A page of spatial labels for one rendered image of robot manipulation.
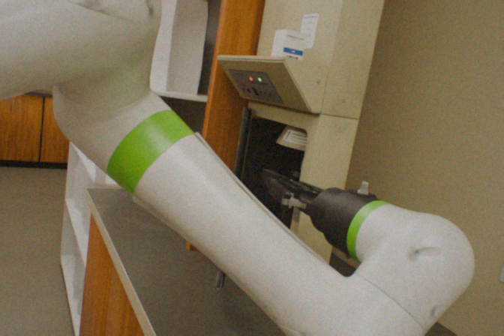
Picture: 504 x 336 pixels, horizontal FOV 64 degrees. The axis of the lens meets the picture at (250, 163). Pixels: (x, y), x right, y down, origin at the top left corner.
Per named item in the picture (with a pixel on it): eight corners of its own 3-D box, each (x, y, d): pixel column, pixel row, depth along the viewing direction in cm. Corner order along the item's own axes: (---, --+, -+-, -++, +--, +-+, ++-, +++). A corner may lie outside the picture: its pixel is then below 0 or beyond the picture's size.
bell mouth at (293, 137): (315, 143, 116) (319, 124, 115) (358, 157, 101) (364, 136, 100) (263, 138, 107) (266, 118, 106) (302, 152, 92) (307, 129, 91)
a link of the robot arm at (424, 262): (505, 268, 48) (479, 214, 43) (443, 352, 46) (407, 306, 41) (410, 225, 60) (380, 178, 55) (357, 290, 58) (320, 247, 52)
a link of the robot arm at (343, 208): (338, 270, 55) (385, 265, 60) (358, 187, 53) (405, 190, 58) (312, 251, 60) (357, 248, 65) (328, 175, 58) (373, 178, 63)
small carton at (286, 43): (289, 62, 91) (295, 35, 90) (301, 62, 87) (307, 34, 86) (270, 58, 89) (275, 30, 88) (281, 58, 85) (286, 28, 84)
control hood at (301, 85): (248, 99, 113) (254, 62, 111) (321, 114, 86) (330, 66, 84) (211, 93, 107) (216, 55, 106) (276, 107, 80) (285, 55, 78)
